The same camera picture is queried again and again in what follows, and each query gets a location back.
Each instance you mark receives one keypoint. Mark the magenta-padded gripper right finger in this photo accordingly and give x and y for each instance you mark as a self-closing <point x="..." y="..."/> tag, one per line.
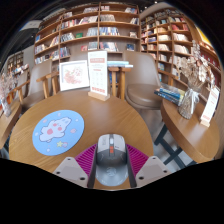
<point x="154" y="169"/>

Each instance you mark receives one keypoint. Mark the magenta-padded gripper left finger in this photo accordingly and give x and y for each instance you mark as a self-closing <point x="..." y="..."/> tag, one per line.
<point x="68" y="170"/>

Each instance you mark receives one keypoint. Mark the grey computer mouse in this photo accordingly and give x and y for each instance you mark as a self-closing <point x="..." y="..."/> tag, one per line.
<point x="111" y="160"/>

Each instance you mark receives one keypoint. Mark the round blue mouse pad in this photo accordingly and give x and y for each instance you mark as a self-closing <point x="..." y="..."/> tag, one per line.
<point x="56" y="131"/>

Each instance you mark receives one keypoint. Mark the wooden side table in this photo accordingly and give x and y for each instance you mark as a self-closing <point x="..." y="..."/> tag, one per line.
<point x="190" y="133"/>
<point x="8" y="123"/>

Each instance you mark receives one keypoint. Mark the stack of books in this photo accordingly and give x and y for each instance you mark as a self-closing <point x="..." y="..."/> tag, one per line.
<point x="170" y="95"/>

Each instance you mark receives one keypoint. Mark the small white table sign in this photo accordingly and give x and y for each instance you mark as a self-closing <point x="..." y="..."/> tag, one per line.
<point x="210" y="106"/>

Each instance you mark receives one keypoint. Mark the brown upholstered armchair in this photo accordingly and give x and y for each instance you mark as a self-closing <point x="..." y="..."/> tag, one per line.
<point x="122" y="83"/>
<point x="36" y="83"/>
<point x="141" y="80"/>

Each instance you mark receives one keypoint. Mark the white framed floral picture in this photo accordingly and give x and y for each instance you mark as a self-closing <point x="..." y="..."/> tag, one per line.
<point x="74" y="76"/>

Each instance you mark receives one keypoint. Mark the white sign on wooden base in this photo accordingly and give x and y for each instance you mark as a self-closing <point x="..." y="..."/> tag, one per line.
<point x="98" y="73"/>

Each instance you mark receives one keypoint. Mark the vase with pink dried flowers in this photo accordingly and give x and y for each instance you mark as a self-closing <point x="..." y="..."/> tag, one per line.
<point x="6" y="86"/>

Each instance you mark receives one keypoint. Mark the glass vase with dried flowers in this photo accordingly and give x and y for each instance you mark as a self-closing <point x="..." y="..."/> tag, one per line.
<point x="191" y="70"/>

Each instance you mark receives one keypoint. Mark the pale blue book stack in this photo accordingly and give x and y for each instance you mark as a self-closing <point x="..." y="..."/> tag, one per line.
<point x="118" y="64"/>

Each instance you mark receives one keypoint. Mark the distant wooden bookshelf unit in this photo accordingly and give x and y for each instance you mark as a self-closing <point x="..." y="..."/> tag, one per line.
<point x="15" y="61"/>

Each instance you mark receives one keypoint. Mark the curved wooden bookshelf unit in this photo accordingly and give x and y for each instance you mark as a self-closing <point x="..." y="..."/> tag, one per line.
<point x="166" y="40"/>

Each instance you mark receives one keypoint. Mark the white hanging ceiling sign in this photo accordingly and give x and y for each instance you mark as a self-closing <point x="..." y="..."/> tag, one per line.
<point x="30" y="26"/>

